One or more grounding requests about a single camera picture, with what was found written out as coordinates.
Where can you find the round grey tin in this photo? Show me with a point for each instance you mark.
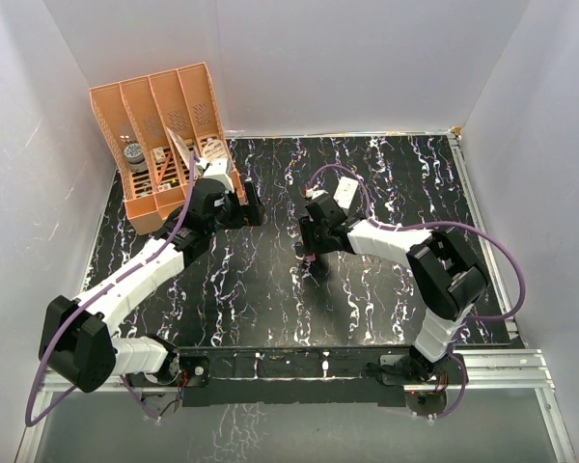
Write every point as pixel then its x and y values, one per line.
pixel 135 158

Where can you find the white packet in organizer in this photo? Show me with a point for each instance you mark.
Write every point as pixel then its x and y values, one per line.
pixel 180 146

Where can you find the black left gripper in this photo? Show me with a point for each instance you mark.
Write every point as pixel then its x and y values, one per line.
pixel 245 215

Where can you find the orange plastic file organizer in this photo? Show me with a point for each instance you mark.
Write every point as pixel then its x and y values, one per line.
pixel 139 110

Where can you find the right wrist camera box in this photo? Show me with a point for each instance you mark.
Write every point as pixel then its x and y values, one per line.
pixel 345 192

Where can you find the small white card box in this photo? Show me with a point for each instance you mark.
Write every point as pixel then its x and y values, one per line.
pixel 159 155

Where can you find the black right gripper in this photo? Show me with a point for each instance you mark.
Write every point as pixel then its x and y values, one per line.
pixel 311 247

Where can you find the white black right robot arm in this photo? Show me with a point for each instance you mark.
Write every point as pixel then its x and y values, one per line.
pixel 449 275

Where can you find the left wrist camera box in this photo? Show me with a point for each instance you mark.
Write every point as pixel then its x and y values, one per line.
pixel 216 167

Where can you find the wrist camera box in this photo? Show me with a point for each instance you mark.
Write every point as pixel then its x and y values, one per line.
pixel 216 167
pixel 345 192

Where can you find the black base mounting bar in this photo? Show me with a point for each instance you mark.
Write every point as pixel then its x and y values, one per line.
pixel 387 376

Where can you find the white label packet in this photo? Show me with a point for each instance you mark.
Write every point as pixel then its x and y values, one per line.
pixel 214 149

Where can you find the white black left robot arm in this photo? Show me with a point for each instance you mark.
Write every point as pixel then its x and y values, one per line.
pixel 79 338

